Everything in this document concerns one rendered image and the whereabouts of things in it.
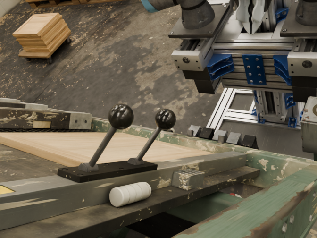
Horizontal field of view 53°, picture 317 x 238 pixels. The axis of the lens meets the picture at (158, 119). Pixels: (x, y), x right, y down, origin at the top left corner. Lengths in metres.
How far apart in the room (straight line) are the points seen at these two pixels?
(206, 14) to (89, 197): 1.12
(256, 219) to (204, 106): 2.21
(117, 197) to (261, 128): 1.64
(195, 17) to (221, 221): 1.18
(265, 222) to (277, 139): 1.61
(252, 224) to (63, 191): 0.24
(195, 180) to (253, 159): 0.44
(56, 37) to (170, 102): 2.02
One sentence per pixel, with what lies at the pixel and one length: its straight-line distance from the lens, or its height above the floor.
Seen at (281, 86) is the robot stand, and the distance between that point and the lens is 1.56.
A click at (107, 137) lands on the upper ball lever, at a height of 1.49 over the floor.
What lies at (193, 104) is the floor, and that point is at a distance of 2.64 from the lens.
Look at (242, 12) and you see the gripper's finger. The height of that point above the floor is 1.40.
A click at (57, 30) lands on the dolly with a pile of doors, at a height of 0.25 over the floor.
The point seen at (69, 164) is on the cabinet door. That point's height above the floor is 1.32.
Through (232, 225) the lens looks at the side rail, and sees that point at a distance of 0.37.
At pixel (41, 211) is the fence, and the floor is 1.50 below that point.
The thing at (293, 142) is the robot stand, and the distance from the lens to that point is 1.98.
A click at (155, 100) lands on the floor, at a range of 2.82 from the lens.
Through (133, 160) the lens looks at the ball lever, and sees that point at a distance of 0.59.
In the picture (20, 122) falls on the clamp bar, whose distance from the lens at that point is 1.27.
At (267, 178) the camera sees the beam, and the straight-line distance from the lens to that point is 1.09.
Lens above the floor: 1.80
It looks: 43 degrees down
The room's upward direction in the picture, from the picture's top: 28 degrees counter-clockwise
